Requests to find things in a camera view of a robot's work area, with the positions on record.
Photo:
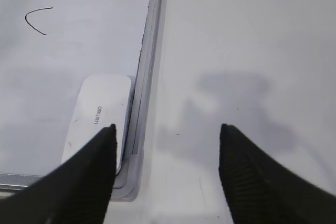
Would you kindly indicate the white whiteboard eraser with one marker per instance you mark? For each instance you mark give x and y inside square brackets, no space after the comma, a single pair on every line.
[103,99]

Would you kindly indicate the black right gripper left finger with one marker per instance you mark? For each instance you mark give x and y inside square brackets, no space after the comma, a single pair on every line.
[78,191]

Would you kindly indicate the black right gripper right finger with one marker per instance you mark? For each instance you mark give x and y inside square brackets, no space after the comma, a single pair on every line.
[260,190]

